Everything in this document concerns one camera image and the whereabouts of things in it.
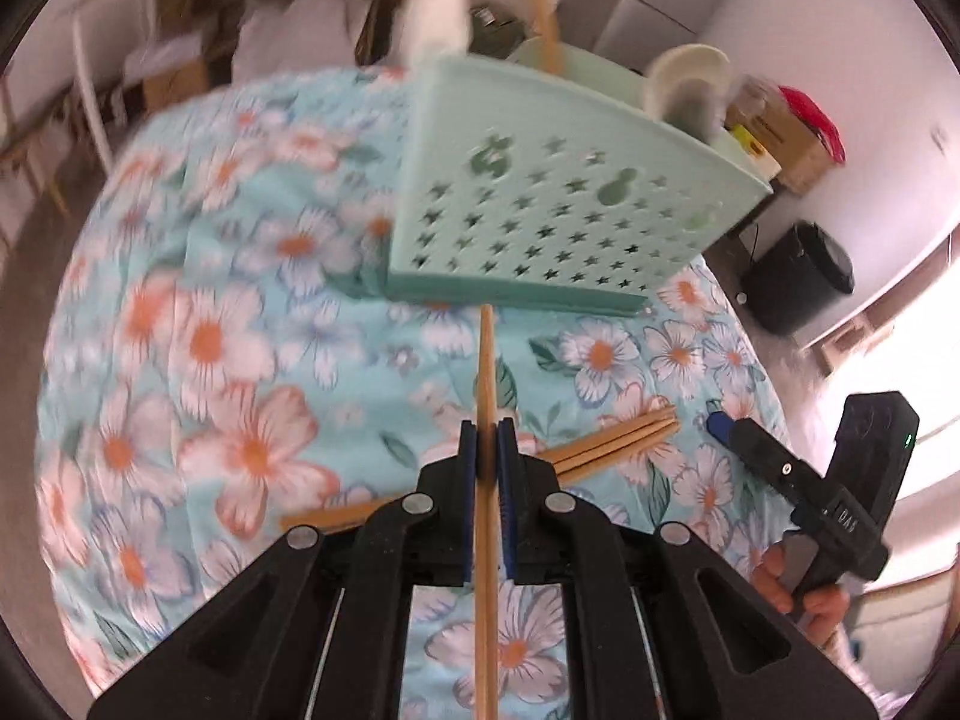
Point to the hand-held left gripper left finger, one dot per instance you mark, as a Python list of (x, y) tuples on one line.
[(469, 480)]

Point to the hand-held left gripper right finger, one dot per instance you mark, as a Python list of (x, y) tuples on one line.
[(504, 480)]

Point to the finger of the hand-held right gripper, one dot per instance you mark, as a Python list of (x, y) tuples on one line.
[(765, 450)]

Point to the wooden chopstick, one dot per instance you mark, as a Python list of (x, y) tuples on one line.
[(487, 375), (540, 7), (634, 436), (630, 426), (630, 450)]

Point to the green star-holed utensil basket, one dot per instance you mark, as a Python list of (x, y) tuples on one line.
[(525, 165)]

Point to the person's right hand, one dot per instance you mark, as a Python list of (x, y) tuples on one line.
[(821, 611)]

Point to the rice cooker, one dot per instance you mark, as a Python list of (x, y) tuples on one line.
[(795, 285)]

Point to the floral tablecloth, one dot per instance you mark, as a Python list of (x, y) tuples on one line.
[(225, 315)]

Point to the cardboard box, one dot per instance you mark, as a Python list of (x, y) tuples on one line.
[(795, 146), (176, 82)]

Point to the red bag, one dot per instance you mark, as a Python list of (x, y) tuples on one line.
[(814, 116)]

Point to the green bag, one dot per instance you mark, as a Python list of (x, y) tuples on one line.
[(495, 30)]

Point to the white appliance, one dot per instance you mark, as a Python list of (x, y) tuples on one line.
[(652, 0)]

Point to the white plastic bag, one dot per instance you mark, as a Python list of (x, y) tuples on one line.
[(292, 37)]

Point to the wooden chair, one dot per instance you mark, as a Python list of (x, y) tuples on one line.
[(46, 181)]

